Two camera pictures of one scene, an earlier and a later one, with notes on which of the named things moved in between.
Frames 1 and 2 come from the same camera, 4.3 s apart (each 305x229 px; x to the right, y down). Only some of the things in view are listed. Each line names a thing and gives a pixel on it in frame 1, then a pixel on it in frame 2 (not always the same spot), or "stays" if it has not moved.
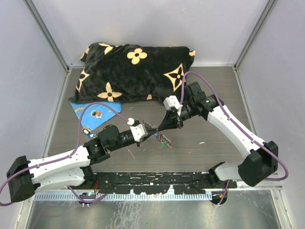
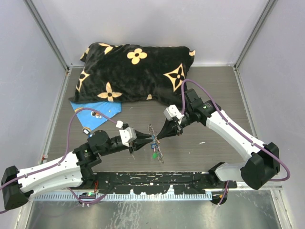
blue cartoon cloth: [94, 115] stays
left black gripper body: [138, 142] to [131, 144]
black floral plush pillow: [112, 73] stays
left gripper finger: [150, 131] to [140, 143]
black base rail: [156, 182] stays
